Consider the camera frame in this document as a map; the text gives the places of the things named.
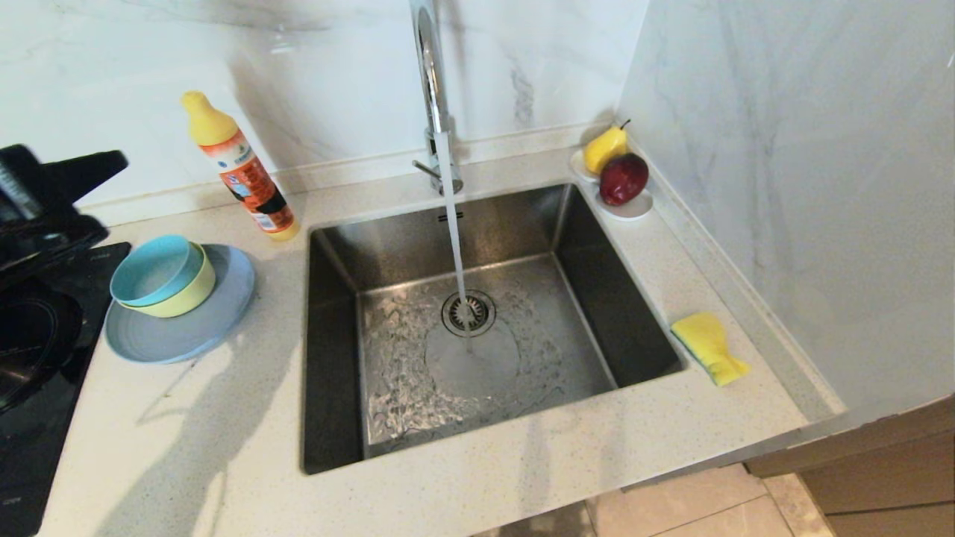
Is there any light blue bowl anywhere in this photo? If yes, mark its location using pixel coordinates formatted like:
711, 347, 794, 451
110, 235, 204, 308

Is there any orange dish soap bottle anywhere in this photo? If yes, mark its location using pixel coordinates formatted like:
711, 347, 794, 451
181, 91, 301, 241

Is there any pale yellow bowl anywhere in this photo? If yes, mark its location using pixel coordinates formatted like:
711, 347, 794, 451
116, 242, 217, 319

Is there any blue-grey plate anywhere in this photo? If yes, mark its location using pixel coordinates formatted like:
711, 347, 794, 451
104, 244, 257, 365

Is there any chrome faucet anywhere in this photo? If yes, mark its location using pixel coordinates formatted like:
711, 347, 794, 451
409, 0, 465, 196

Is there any yellow sponge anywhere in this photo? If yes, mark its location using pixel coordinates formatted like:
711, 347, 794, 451
671, 312, 751, 387

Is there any metal sink drain strainer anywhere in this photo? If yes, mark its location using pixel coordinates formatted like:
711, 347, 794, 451
441, 290, 497, 339

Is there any stainless steel sink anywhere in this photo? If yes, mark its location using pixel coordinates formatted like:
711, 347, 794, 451
302, 183, 687, 476

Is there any black induction cooktop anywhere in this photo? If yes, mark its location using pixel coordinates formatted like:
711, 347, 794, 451
0, 241, 131, 537

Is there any running water stream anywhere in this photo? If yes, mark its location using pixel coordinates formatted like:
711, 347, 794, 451
434, 131, 475, 353

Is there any yellow pear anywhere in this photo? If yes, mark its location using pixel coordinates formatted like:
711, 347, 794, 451
583, 119, 632, 176

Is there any dark red apple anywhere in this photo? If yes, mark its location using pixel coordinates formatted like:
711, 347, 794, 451
599, 152, 651, 207

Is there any wooden cabinet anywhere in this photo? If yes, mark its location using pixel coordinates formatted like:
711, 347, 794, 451
742, 394, 955, 537

